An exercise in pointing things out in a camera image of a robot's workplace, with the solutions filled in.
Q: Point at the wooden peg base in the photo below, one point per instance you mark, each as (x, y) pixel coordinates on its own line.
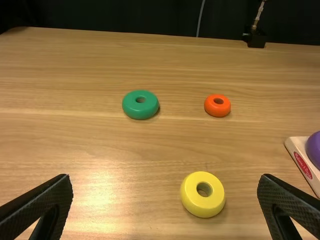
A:
(297, 150)

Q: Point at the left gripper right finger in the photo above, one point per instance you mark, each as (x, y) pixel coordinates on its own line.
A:
(268, 200)

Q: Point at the black clamp stand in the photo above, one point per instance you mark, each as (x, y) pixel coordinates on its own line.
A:
(257, 40)

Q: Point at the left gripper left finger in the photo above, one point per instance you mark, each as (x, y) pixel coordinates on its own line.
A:
(61, 200)

